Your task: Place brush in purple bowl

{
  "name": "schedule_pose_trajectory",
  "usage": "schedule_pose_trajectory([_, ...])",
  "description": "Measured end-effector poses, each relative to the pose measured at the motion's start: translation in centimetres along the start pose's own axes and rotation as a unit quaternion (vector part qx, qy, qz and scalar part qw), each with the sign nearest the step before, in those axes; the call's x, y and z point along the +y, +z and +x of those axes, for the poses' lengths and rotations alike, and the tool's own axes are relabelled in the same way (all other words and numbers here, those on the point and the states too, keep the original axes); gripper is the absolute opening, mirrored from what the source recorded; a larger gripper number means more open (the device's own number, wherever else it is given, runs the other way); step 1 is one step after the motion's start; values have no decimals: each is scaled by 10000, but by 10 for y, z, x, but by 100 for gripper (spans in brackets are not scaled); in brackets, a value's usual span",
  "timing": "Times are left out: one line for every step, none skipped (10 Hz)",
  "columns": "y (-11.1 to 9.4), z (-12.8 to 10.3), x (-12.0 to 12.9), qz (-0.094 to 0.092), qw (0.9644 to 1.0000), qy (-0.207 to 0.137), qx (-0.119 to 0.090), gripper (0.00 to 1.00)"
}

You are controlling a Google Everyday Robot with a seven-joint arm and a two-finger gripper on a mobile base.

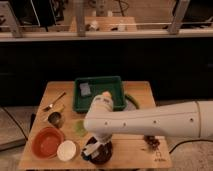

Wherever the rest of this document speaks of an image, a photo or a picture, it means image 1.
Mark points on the white small bowl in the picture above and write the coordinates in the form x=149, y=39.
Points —
x=66, y=150

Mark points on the orange bowl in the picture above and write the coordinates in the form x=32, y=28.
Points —
x=46, y=143

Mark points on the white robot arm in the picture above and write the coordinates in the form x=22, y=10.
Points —
x=188, y=119

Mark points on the metal railing frame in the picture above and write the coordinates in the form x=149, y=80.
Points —
x=48, y=20

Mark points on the purple grapes bunch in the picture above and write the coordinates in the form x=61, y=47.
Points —
x=152, y=142

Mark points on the green plastic tray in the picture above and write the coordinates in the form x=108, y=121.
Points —
x=98, y=85

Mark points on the purple bowl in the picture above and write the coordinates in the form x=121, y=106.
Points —
x=101, y=155

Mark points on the grey sponge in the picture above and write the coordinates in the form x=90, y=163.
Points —
x=85, y=89

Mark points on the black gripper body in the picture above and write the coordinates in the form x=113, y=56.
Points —
x=93, y=144

